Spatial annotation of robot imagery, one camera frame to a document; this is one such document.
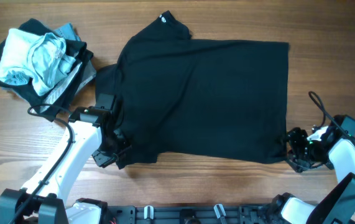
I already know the light blue garment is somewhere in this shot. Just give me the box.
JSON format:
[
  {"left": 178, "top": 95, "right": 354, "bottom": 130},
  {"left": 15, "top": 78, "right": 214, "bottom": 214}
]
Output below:
[{"left": 0, "top": 29, "right": 76, "bottom": 96}]

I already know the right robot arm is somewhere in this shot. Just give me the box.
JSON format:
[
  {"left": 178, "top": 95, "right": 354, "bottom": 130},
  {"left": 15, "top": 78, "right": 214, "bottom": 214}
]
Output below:
[{"left": 267, "top": 126, "right": 355, "bottom": 223}]

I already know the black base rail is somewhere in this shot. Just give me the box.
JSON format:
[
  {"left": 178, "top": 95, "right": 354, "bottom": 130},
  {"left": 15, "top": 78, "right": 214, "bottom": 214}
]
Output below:
[{"left": 101, "top": 204, "right": 287, "bottom": 224}]

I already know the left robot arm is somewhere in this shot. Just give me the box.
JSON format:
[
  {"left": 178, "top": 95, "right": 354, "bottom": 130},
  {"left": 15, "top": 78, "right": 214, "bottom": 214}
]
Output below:
[{"left": 0, "top": 120, "right": 128, "bottom": 223}]

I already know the grey blue garment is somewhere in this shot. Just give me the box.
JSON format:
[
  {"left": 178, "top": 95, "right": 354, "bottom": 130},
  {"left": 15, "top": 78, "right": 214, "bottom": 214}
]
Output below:
[{"left": 54, "top": 23, "right": 81, "bottom": 41}]

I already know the black garment in pile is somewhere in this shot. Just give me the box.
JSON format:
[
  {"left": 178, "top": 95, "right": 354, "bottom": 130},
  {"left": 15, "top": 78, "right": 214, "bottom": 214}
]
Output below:
[{"left": 0, "top": 18, "right": 95, "bottom": 122}]

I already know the dark teal t-shirt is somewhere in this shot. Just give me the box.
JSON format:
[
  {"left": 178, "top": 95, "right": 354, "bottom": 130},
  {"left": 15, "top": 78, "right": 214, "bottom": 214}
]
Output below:
[{"left": 95, "top": 12, "right": 290, "bottom": 168}]

